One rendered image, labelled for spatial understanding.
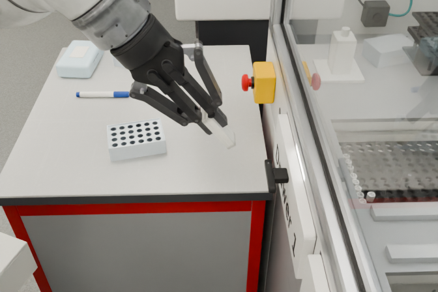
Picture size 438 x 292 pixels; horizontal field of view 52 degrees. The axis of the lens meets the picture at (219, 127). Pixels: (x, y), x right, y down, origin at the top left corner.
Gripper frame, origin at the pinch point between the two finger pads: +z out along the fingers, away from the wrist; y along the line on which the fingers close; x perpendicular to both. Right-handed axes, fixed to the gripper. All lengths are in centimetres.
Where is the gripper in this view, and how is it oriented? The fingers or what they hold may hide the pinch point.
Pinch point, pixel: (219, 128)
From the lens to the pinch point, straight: 69.3
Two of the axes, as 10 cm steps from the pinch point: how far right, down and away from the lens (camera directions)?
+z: 5.8, 6.2, 5.3
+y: 8.2, -4.6, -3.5
